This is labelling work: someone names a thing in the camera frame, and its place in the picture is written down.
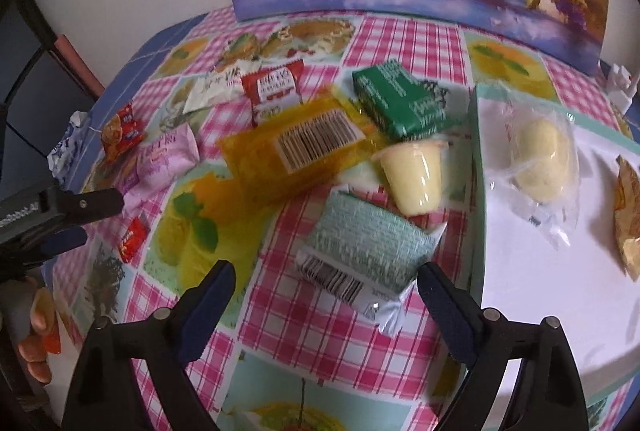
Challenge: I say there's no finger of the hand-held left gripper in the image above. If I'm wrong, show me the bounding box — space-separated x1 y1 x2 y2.
27 226 89 263
47 188 125 226

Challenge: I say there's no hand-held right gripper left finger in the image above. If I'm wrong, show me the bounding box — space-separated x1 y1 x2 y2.
61 259 237 431

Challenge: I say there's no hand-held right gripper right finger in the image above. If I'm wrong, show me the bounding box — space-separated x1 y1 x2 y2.
417 261 593 431

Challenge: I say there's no white tray with teal rim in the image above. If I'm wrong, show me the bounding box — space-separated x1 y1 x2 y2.
467 82 640 412

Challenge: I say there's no pale teal snack packet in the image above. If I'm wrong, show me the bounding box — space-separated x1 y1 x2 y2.
295 188 448 337

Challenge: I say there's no red and white biscuit packet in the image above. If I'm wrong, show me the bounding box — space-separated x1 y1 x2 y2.
241 60 307 127

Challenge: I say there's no dark green snack packet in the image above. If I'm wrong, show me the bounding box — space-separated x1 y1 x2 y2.
352 61 463 143

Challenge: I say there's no person's left hand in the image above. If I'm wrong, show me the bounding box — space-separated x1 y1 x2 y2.
15 286 57 384

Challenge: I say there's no small red candy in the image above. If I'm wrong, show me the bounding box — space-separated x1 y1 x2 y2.
117 211 151 264

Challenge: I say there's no blue and white crumpled wrapper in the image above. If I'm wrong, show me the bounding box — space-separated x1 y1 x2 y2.
46 111 91 184

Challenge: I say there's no red and orange snack packet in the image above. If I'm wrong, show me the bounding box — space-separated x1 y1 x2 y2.
100 102 146 162

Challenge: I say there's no pink snack packet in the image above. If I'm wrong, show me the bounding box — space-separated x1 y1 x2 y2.
117 122 201 207

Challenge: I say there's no pink checked printed tablecloth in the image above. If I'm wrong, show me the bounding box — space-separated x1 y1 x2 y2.
42 6 640 431

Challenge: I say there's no yellow pudding cup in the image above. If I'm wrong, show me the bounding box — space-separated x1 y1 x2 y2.
371 134 449 217

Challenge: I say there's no reddish brown bar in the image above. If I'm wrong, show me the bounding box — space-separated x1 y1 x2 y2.
54 34 107 99

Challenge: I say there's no orange clear snack packet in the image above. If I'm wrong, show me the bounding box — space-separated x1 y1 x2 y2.
220 92 388 207

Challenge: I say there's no white snack packet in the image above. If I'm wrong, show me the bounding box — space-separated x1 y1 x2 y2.
182 64 253 114

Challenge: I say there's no clear wrapped yellow cake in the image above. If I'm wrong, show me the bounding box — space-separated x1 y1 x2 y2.
492 104 581 252

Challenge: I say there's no brown and gold snack packet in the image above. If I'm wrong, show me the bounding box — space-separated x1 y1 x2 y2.
612 154 640 282

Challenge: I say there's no white plastic object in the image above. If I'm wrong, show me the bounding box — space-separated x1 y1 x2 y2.
602 61 640 112

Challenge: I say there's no black metal frame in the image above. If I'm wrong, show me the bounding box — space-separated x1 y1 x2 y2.
7 0 61 57

